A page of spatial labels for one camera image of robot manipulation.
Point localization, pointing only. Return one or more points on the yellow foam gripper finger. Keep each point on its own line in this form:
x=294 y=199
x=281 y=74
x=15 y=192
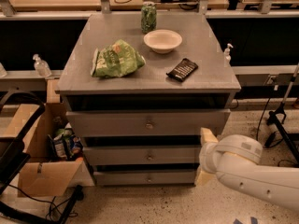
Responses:
x=202 y=177
x=207 y=137

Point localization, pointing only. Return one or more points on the grey drawer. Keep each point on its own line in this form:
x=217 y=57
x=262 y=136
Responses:
x=96 y=124
x=164 y=177
x=142 y=155

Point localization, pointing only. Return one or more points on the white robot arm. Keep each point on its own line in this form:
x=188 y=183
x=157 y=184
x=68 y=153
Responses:
x=235 y=161

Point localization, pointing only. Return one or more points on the grey bottom drawer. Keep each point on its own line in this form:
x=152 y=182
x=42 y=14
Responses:
x=164 y=177

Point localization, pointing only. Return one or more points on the grey top drawer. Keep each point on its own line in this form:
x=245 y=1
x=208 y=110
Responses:
x=96 y=124

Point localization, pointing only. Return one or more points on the grey drawer cabinet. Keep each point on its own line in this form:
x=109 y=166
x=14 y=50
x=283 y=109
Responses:
x=211 y=87

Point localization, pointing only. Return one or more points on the black tripod stand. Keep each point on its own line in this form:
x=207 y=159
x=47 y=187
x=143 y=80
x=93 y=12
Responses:
x=278 y=116

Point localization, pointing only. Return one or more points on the black snack bar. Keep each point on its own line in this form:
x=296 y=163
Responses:
x=182 y=70

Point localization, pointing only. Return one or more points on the white pump bottle right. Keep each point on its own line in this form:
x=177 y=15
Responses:
x=227 y=52

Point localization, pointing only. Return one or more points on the white bowl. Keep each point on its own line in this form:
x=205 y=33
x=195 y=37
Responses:
x=162 y=41

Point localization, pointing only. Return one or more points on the green chip bag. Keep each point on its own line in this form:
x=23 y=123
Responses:
x=117 y=60

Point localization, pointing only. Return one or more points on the green soda can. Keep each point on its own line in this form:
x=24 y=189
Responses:
x=148 y=17

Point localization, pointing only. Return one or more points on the snack bags in box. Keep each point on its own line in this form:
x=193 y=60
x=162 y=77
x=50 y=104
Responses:
x=65 y=145

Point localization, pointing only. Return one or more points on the cardboard box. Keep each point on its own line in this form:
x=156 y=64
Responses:
x=46 y=174

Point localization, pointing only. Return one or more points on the clear sanitizer bottle left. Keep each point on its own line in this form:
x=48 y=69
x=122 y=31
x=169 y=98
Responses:
x=41 y=66

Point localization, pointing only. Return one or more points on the black chair frame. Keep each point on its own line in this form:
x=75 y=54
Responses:
x=12 y=159

